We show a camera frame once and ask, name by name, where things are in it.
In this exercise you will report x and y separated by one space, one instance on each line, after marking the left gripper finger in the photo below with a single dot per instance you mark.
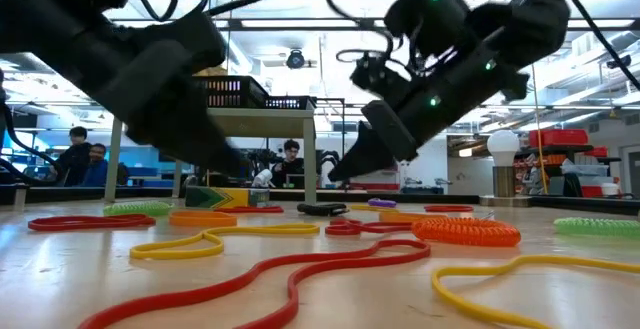
200 139

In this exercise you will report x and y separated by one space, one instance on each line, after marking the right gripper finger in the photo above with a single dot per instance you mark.
362 159

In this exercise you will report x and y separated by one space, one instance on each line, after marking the black plastic mesh basket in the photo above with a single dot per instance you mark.
292 102
235 91

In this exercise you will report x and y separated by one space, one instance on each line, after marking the yellow Crayola crayon box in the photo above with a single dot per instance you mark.
212 72
215 197

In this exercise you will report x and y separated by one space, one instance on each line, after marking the red rubber band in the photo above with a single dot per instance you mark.
435 208
250 209
336 230
293 294
75 225

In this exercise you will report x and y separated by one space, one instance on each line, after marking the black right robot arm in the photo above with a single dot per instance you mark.
540 9

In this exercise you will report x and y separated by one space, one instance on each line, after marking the yellow rubber band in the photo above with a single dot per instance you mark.
310 229
365 208
436 281

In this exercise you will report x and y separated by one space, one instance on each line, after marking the pale green metal riser shelf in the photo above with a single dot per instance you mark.
270 121

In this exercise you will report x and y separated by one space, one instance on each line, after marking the person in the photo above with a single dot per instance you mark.
75 161
96 171
290 166

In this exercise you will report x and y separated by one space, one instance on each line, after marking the white bulb table lamp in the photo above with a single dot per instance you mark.
503 146

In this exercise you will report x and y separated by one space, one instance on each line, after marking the black ceiling spotlight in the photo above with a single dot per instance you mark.
295 60
619 61

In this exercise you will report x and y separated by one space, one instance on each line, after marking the large red storage bin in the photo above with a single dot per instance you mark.
557 138

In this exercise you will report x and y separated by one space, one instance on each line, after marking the white plastic tub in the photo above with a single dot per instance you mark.
582 168

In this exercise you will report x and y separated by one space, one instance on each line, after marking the small red storage bin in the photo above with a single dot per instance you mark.
596 152

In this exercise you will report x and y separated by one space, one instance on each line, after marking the white cup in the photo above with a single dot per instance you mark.
610 189

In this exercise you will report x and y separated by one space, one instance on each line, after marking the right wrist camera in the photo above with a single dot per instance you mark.
372 76

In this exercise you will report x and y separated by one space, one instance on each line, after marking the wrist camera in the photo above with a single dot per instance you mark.
195 39
372 76

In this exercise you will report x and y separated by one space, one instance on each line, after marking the white camera device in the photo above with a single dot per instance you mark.
262 178

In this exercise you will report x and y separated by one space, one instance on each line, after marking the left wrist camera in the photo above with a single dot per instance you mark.
195 39

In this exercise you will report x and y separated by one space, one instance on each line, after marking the white post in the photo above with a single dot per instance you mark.
20 198

